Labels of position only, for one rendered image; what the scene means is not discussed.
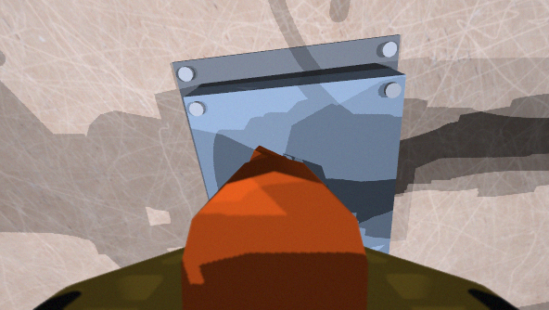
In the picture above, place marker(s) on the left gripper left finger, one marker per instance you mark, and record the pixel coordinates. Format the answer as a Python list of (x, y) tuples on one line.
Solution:
[(153, 284)]

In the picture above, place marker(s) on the light blue flat plate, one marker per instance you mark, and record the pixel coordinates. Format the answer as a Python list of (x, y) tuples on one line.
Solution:
[(341, 126)]

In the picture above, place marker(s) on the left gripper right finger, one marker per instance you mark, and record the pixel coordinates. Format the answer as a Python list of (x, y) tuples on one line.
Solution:
[(397, 284)]

